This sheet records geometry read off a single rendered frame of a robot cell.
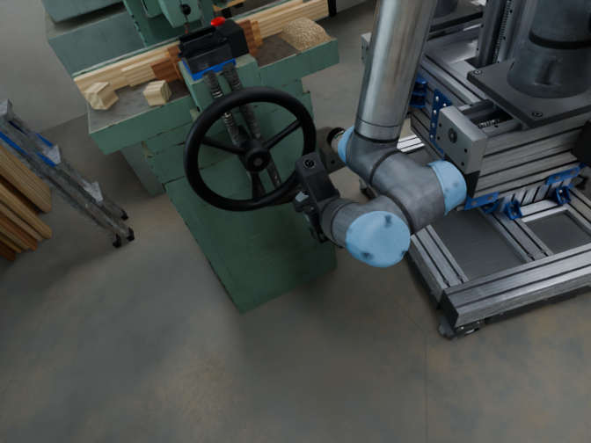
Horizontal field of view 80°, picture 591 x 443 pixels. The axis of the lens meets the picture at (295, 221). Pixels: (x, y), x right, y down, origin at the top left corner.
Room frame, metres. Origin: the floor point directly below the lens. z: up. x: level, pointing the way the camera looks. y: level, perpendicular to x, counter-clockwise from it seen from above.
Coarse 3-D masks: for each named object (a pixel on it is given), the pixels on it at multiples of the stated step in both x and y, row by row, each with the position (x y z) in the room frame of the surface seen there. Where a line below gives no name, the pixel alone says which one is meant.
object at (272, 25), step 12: (312, 0) 1.04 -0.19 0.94; (324, 0) 1.03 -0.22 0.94; (288, 12) 1.00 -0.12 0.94; (300, 12) 1.01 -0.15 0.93; (312, 12) 1.02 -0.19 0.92; (324, 12) 1.03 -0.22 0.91; (264, 24) 0.99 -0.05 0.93; (276, 24) 0.99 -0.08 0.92; (264, 36) 0.98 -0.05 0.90; (156, 60) 0.92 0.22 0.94; (132, 72) 0.90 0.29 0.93; (144, 72) 0.91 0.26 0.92; (132, 84) 0.90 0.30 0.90
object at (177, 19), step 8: (160, 0) 0.94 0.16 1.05; (168, 0) 0.90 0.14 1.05; (176, 0) 0.90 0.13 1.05; (184, 0) 0.90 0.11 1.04; (192, 0) 0.91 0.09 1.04; (168, 8) 0.90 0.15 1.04; (176, 8) 0.90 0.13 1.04; (192, 8) 0.91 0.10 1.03; (200, 8) 0.93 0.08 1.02; (168, 16) 0.90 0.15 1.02; (176, 16) 0.90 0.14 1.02; (184, 16) 0.90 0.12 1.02; (192, 16) 0.91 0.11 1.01; (200, 16) 0.91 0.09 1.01; (176, 24) 0.90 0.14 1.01; (184, 24) 0.90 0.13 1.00
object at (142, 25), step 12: (132, 0) 1.10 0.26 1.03; (204, 0) 1.15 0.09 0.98; (132, 12) 1.10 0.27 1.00; (204, 12) 1.14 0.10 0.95; (144, 24) 1.10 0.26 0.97; (156, 24) 1.11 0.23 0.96; (168, 24) 1.12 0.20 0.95; (192, 24) 1.13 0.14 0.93; (144, 36) 1.10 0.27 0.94; (156, 36) 1.11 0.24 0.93; (168, 36) 1.12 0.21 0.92
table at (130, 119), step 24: (264, 48) 0.92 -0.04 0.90; (288, 48) 0.88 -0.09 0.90; (312, 48) 0.85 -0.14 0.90; (336, 48) 0.86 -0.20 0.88; (264, 72) 0.82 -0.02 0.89; (288, 72) 0.83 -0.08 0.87; (312, 72) 0.85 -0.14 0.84; (120, 96) 0.86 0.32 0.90; (144, 96) 0.83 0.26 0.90; (192, 96) 0.78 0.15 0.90; (96, 120) 0.77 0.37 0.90; (120, 120) 0.74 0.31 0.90; (144, 120) 0.75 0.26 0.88; (168, 120) 0.76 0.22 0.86; (192, 120) 0.77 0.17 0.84; (216, 120) 0.69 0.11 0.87; (240, 120) 0.70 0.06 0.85; (120, 144) 0.73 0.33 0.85
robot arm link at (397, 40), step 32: (384, 0) 0.47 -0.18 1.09; (416, 0) 0.45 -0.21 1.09; (384, 32) 0.46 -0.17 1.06; (416, 32) 0.45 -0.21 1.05; (384, 64) 0.45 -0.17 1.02; (416, 64) 0.45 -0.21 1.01; (384, 96) 0.44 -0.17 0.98; (352, 128) 0.51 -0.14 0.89; (384, 128) 0.44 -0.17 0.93; (352, 160) 0.46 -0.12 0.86
